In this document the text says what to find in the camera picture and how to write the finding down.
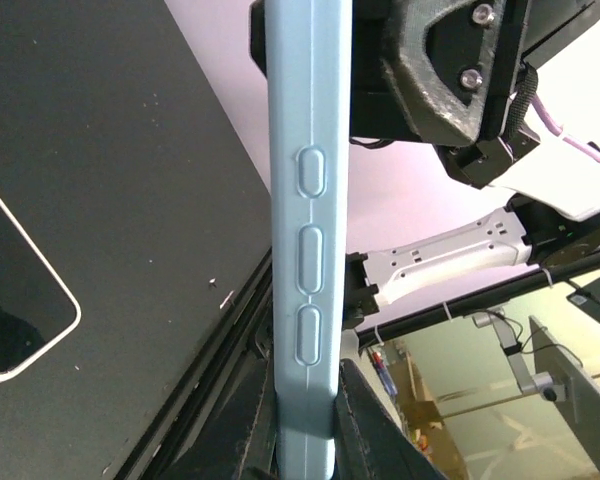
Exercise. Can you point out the light blue phone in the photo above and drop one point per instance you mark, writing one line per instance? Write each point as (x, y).
(308, 60)

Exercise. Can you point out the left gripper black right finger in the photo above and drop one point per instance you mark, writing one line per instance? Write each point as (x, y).
(368, 444)

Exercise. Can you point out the beige pink phone case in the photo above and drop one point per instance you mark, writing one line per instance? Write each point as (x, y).
(25, 290)

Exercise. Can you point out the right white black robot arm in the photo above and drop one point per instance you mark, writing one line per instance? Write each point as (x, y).
(553, 218)

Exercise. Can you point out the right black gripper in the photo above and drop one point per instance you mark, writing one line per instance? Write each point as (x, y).
(457, 75)

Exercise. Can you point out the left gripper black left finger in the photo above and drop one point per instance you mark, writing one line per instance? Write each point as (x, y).
(239, 442)

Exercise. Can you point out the black screen phone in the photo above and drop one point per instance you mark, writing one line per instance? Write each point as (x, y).
(15, 290)

